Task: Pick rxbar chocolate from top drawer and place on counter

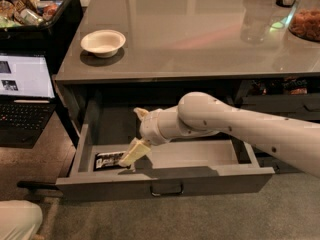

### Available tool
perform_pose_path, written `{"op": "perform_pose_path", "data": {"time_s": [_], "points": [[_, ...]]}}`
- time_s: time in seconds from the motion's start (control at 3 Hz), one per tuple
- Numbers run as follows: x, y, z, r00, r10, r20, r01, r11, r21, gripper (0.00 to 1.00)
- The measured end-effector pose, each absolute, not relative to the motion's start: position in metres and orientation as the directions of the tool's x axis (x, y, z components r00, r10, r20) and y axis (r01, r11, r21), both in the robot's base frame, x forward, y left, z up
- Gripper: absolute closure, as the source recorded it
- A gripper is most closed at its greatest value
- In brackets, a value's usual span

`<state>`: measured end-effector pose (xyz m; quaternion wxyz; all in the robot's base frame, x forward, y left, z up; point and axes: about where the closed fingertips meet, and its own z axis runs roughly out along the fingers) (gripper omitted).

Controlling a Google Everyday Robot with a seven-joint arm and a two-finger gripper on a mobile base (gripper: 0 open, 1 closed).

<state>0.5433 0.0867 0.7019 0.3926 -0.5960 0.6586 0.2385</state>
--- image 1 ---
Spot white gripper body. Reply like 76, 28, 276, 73
139, 109, 167, 146

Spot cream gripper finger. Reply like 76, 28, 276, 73
134, 107, 149, 120
119, 138, 151, 167

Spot black rxbar chocolate wrapper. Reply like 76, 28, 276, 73
93, 151, 124, 171

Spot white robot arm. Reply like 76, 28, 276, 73
119, 92, 320, 177

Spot grey open top drawer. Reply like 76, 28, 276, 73
57, 93, 274, 201

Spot grey counter cabinet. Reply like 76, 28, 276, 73
53, 0, 320, 148

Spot white paper bowl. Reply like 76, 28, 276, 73
80, 30, 126, 58

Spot black laptop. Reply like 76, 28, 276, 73
0, 52, 56, 148

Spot person's beige knee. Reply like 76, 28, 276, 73
0, 200, 43, 240

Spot black bin of snacks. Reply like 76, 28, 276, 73
0, 0, 83, 72

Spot clear drinking glass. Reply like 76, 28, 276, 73
240, 0, 273, 45

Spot clear jar of snacks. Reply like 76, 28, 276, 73
288, 0, 320, 42

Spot metal drawer handle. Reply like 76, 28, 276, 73
150, 184, 184, 197

